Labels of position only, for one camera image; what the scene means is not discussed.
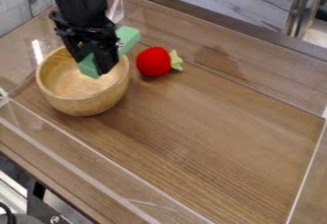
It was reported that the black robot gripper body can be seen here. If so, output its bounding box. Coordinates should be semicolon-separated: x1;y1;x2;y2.
49;0;119;44

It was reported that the brown wooden bowl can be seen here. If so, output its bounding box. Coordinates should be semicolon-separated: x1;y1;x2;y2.
36;47;131;117

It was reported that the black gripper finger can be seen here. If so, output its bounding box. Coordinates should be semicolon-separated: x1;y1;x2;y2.
61;36;91;63
89;41;119;75

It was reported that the black table leg bracket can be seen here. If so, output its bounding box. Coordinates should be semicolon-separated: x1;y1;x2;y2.
0;179;75;224

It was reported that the clear acrylic corner bracket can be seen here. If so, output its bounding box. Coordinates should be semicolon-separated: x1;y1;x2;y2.
105;0;126;24

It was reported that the green rectangular block stick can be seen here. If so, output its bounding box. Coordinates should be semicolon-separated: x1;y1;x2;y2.
77;26;140;79

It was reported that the clear acrylic tray wall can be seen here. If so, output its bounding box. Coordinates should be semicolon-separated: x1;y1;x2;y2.
0;89;214;224

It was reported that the red plush strawberry toy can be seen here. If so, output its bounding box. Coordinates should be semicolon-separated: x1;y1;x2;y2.
135;46;184;78

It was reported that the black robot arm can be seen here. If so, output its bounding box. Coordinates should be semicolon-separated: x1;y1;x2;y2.
48;0;119;78

